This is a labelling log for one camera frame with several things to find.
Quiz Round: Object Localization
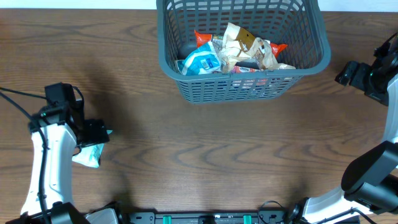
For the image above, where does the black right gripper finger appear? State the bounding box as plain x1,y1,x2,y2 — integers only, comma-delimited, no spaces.
335,61,359,86
349,63,371,92

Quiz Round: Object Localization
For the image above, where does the teal white snack bag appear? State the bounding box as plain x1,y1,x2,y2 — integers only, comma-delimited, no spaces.
72,143,104,168

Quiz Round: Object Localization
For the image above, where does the grey plastic basket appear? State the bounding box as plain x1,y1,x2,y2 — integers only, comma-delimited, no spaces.
156,0,331,104

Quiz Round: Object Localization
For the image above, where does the beige paper bag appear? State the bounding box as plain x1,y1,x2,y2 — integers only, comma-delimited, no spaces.
254,37,295,70

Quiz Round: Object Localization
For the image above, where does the Kleenex tissue multipack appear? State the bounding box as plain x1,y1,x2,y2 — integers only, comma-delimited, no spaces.
230,65,267,90

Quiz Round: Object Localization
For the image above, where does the beige brown snack bag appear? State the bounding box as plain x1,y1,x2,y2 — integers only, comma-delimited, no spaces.
218,22,265,73

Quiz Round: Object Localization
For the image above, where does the blue white snack bag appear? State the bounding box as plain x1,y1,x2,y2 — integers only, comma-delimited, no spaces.
175,42,221,76

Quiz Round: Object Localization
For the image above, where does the San Remo spaghetti packet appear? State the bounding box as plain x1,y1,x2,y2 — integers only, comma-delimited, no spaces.
195,31,288,58

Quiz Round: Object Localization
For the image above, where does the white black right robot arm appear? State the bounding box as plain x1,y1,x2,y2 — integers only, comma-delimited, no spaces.
284,34,397,223

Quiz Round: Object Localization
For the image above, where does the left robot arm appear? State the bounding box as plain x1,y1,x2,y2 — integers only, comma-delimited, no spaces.
13,100,118,223

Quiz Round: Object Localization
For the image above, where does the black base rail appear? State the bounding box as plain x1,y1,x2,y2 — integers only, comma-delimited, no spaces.
86,202,361,224

